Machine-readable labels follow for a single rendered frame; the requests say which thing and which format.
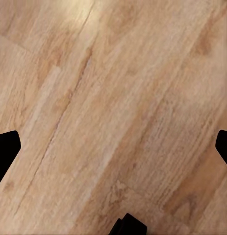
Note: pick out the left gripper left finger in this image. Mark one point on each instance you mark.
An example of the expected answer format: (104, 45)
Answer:
(10, 146)

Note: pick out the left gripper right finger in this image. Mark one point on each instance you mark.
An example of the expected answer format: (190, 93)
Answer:
(221, 144)

